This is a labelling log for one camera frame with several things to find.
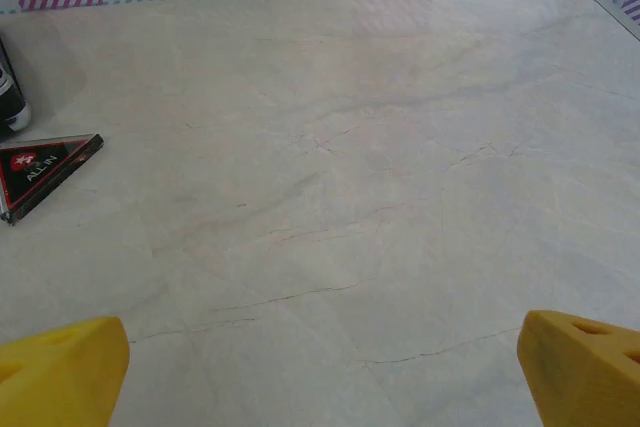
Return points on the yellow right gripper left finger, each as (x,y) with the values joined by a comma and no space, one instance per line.
(55,382)

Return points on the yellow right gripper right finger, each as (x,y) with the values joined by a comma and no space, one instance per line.
(580,382)

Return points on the black triangular all-in token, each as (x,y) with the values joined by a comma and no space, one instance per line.
(35,172)

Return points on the black carrying case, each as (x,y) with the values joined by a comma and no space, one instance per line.
(10,97)

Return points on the aluminium frame floor rail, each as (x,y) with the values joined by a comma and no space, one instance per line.
(612,2)

